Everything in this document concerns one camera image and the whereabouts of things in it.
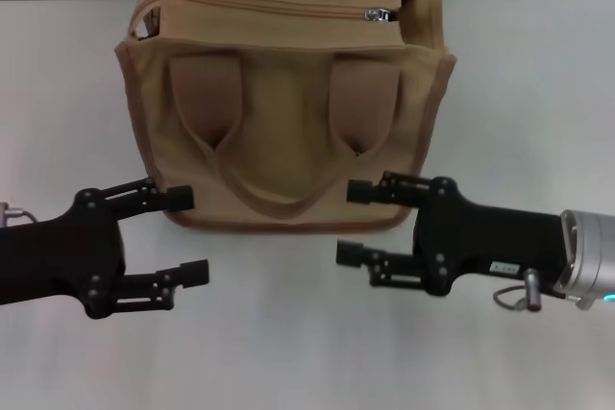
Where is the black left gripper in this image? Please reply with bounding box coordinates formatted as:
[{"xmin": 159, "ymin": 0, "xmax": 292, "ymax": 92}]
[{"xmin": 0, "ymin": 178, "xmax": 210, "ymax": 320}]

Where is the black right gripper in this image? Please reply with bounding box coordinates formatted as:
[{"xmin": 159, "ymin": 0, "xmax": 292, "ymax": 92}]
[{"xmin": 335, "ymin": 170, "xmax": 564, "ymax": 299}]

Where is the khaki canvas food bag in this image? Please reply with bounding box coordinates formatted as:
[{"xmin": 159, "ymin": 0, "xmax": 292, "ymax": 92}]
[{"xmin": 113, "ymin": 0, "xmax": 457, "ymax": 236}]

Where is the silver metal zipper pull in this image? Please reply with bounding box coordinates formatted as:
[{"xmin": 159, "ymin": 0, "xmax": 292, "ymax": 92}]
[{"xmin": 364, "ymin": 7, "xmax": 400, "ymax": 24}]

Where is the left gripper cable with connectors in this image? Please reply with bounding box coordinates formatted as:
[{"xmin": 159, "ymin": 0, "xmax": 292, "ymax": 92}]
[{"xmin": 0, "ymin": 203, "xmax": 38, "ymax": 228}]

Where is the gripper cable with connectors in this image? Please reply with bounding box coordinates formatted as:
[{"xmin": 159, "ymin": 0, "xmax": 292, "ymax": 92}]
[
  {"xmin": 0, "ymin": 203, "xmax": 38, "ymax": 228},
  {"xmin": 492, "ymin": 268, "xmax": 547, "ymax": 311}
]

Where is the right gripper cable with connectors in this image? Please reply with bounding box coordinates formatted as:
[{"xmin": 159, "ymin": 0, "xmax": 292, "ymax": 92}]
[{"xmin": 492, "ymin": 268, "xmax": 547, "ymax": 311}]

